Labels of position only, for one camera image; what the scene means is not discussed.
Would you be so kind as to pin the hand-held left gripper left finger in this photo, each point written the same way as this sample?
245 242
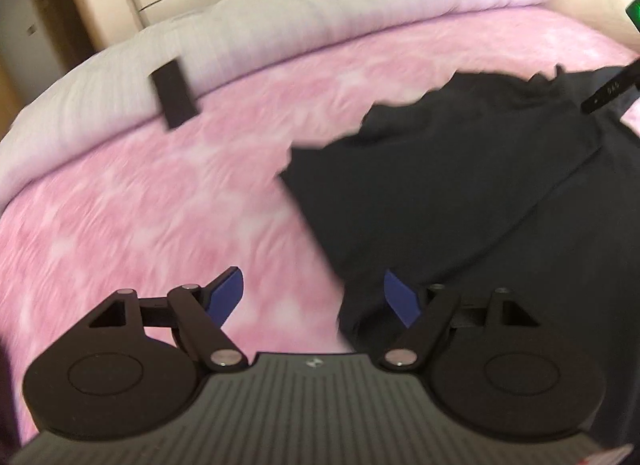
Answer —
227 295

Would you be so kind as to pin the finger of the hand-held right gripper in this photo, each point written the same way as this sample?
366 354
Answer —
612 90

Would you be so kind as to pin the dark brown door frame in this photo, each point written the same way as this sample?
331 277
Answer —
55 0

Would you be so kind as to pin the small wall switch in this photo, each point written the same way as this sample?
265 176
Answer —
31 30

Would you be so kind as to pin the dark navy garment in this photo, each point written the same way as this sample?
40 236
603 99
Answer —
475 185

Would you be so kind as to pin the white ribbed quilt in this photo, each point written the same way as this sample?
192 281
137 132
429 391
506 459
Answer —
300 35

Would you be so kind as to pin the pink rose blanket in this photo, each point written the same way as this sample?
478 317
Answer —
175 205

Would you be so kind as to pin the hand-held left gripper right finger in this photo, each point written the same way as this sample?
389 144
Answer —
400 297

